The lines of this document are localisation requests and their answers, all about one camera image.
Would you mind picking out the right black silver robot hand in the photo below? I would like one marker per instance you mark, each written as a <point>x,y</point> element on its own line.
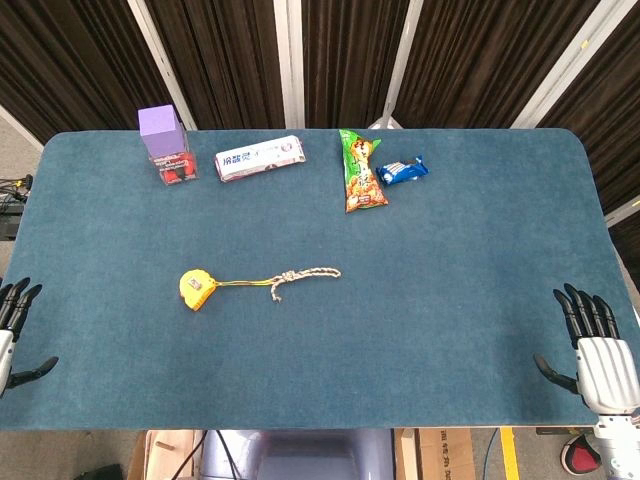
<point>605,370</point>

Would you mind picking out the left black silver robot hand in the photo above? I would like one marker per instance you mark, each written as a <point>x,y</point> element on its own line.
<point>6,345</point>

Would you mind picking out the black floor object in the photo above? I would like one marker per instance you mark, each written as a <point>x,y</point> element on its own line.
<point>100,472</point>

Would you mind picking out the printed brown cardboard box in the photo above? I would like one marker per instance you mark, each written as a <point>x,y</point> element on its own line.
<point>445,457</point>

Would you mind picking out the light wooden crate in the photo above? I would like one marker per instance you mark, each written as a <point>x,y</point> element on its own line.
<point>165,457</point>

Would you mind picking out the clear box with purple top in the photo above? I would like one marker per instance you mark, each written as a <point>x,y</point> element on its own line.
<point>167,145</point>

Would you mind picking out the blue cookie packet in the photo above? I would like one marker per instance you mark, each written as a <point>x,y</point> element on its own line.
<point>402,170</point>

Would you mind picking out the blue felt table cover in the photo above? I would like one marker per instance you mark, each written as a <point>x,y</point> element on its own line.
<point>320,360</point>

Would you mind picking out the green snack bag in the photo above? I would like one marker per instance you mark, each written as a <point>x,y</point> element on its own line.
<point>361,175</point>

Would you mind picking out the grey robot torso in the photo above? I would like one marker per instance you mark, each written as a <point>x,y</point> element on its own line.
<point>300,457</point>

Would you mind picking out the white toothpaste box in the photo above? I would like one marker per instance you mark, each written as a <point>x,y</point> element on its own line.
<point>260,157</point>

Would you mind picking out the dark brown curtain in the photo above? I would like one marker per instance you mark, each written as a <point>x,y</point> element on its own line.
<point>350,60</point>

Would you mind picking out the white frame post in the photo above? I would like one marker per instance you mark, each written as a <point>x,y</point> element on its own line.
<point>162,65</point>
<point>290,65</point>
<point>400,65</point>
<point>622,210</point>
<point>565,65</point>

